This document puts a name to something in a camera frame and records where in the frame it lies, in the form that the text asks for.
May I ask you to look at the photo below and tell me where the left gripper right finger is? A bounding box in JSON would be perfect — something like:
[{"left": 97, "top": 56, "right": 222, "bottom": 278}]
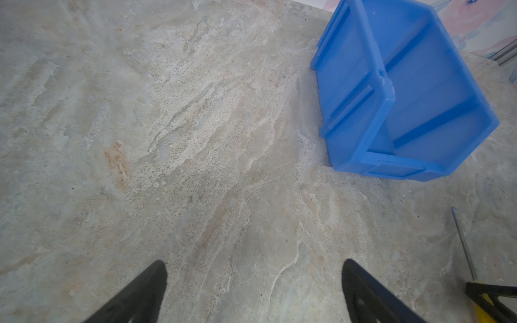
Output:
[{"left": 341, "top": 258, "right": 424, "bottom": 322}]

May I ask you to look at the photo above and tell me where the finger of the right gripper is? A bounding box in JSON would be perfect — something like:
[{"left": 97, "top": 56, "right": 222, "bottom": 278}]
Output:
[{"left": 465, "top": 282, "right": 516, "bottom": 323}]

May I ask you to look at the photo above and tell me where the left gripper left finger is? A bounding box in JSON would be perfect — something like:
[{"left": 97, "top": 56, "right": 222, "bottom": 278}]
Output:
[{"left": 86, "top": 260, "right": 168, "bottom": 322}]

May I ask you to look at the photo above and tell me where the yellow handled screwdriver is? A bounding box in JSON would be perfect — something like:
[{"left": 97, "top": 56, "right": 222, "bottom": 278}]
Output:
[{"left": 451, "top": 207, "right": 495, "bottom": 323}]

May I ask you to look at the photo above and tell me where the blue plastic bin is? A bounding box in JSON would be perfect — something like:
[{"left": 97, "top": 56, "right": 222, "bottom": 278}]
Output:
[{"left": 311, "top": 1, "right": 499, "bottom": 182}]

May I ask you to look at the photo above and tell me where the right corner aluminium post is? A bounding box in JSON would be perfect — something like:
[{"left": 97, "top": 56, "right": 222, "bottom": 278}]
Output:
[{"left": 489, "top": 39, "right": 517, "bottom": 65}]

